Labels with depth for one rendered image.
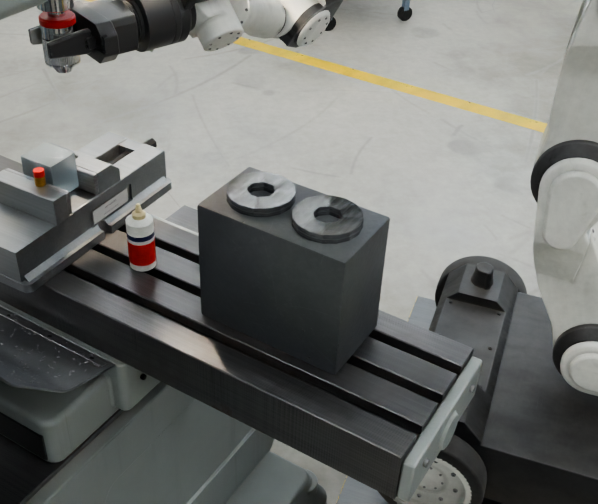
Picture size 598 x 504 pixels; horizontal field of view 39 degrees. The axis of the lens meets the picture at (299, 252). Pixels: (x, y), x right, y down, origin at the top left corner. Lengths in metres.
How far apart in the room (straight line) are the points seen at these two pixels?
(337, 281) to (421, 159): 2.44
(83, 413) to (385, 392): 0.45
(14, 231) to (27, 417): 0.27
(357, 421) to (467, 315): 0.71
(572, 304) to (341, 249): 0.60
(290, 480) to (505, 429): 0.55
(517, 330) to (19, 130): 2.44
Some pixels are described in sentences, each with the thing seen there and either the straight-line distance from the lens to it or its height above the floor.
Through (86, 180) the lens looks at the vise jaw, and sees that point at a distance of 1.33.
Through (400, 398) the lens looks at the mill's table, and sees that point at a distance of 1.10.
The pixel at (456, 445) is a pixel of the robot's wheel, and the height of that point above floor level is 0.59.
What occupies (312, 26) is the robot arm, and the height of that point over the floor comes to 1.15.
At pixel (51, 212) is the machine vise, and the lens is 1.27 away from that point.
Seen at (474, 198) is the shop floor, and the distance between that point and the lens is 3.22.
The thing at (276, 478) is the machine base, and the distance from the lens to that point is 1.89.
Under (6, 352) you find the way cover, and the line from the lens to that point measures 1.26.
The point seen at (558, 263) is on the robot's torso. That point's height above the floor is 0.87.
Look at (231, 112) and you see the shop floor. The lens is 3.69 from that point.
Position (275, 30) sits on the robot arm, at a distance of 1.44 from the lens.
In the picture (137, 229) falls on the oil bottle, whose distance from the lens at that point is 1.24.
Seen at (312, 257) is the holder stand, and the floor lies 1.08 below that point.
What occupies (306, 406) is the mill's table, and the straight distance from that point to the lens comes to 1.07.
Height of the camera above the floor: 1.68
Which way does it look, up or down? 36 degrees down
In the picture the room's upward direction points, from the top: 3 degrees clockwise
